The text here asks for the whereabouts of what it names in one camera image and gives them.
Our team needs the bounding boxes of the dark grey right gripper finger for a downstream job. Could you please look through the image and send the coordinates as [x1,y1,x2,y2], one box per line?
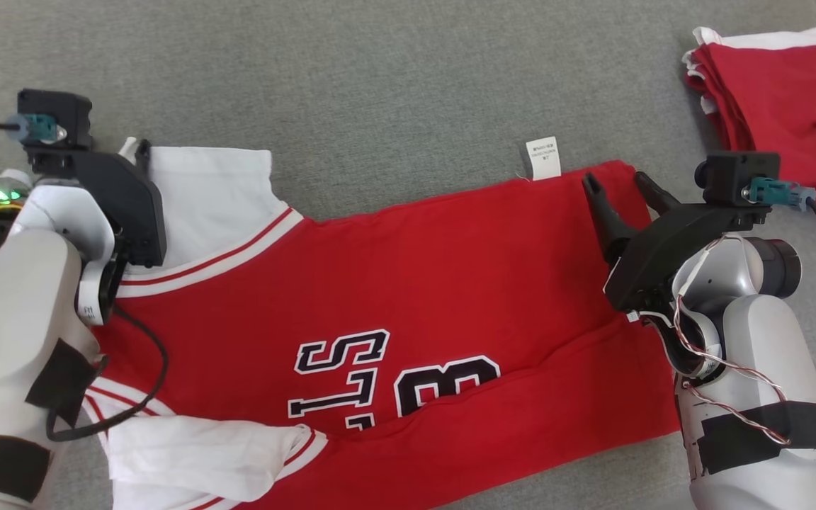
[635,171,682,214]
[582,172,638,264]

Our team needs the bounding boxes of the red Bulls jersey shirt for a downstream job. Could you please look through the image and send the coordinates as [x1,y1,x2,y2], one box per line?
[82,136,686,510]

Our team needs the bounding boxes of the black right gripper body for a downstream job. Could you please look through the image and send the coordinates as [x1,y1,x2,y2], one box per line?
[603,204,770,313]

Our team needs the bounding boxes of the grey fabric sofa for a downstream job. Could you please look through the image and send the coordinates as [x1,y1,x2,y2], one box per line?
[0,0,816,510]

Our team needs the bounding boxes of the twisted red white wires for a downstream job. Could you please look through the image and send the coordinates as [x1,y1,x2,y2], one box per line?
[671,237,793,448]

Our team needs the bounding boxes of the red shorts with white stripe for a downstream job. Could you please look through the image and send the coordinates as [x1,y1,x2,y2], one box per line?
[682,23,816,219]

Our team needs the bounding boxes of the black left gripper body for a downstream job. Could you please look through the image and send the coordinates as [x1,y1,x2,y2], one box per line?
[29,150,168,268]

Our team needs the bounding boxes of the black cable with teal plug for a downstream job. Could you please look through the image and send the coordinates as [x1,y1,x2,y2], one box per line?
[0,112,67,147]
[747,176,816,414]

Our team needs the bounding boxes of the thin black cable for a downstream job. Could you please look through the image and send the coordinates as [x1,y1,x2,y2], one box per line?
[45,303,170,444]

